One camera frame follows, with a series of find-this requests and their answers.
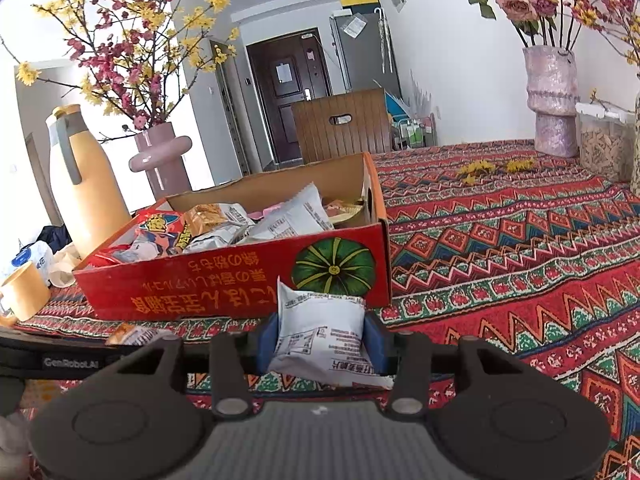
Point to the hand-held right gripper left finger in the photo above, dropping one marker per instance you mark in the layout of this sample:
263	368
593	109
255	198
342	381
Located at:
269	345

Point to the dark brown door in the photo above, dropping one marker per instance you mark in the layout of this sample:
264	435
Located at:
285	110

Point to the pink snack packet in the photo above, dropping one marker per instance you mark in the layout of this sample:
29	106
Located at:
274	210

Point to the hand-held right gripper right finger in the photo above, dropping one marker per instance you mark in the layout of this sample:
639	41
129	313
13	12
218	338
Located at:
376	345

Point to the yellow thermos jug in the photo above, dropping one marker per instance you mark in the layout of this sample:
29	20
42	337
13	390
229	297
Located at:
85	195

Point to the smooth pink vase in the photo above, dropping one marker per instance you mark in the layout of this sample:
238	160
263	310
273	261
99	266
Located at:
160	160

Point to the white folded umbrella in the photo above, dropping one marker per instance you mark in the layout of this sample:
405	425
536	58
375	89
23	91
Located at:
384	40

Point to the small storage rack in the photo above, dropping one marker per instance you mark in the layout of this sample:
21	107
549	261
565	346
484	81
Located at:
412	132

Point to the dark bag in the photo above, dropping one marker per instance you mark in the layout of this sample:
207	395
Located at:
55	237

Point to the grey refrigerator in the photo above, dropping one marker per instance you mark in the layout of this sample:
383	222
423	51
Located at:
360	60

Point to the dried pink roses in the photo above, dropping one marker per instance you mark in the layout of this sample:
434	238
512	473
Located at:
515	2

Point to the red cardboard box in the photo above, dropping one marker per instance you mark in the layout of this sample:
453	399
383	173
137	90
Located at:
200	285

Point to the blue red chip bag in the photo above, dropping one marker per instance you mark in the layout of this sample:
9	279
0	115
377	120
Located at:
160	232

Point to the patterned red tablecloth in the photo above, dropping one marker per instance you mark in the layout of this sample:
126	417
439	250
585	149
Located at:
500	260

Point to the yellow mug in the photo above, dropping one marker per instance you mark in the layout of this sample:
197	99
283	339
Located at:
25	290

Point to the yellow red flower sprigs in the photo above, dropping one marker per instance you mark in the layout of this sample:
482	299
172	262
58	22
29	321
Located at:
589	16

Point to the textured pink vase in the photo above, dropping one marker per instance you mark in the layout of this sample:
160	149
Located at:
552	110

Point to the small floral vase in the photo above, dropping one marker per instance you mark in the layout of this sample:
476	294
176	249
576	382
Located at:
636	160

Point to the pile of oat crisp packets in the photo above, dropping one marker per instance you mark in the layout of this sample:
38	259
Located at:
290	220

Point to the silver snack packet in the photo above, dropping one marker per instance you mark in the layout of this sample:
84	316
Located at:
140	250

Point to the blue white tissue pack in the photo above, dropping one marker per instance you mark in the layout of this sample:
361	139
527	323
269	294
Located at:
35	257

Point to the gold orange long snack packet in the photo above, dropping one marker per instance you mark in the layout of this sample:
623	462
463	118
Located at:
345	210

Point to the clear plastic container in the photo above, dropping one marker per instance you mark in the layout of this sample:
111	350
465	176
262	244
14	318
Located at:
605	150

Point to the fallen yellow flower petals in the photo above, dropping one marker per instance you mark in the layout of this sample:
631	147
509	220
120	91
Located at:
520	165

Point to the yellow and red blossom branches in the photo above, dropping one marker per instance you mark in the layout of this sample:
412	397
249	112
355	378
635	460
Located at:
137	77

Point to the white oat crisp snack packet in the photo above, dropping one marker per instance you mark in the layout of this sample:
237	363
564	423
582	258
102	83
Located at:
320	330
135	334

